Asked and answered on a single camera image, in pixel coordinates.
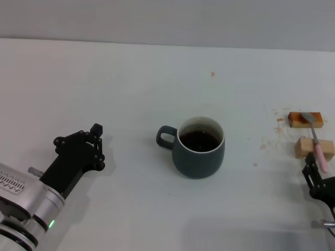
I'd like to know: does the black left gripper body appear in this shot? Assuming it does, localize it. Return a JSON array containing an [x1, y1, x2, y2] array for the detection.
[[39, 142, 96, 199]]

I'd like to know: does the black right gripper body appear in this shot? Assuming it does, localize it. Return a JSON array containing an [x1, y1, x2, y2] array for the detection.
[[309, 177, 335, 218]]

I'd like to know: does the pink handled metal spoon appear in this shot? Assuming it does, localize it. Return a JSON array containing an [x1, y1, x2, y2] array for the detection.
[[300, 112, 329, 173]]

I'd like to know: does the pale wooden block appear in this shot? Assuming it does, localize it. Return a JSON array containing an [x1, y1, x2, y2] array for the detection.
[[295, 138, 335, 159]]

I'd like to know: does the dark grey coffee cup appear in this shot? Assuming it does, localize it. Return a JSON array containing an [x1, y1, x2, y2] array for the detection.
[[156, 116, 226, 180]]

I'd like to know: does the metal plug on right wrist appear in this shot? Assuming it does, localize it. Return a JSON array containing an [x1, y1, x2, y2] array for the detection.
[[311, 220, 335, 229]]

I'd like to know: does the metal plug on wrist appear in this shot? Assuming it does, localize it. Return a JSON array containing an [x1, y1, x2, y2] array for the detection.
[[311, 220, 335, 229], [28, 166, 44, 177]]

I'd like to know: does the metal plug on left wrist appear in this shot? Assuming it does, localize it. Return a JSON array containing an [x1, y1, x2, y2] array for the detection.
[[28, 166, 44, 177]]

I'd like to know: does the brown stained wooden block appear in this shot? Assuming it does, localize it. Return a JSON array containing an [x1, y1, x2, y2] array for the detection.
[[287, 111, 323, 129]]

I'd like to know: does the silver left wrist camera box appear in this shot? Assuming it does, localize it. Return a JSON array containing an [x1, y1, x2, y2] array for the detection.
[[0, 162, 45, 219]]

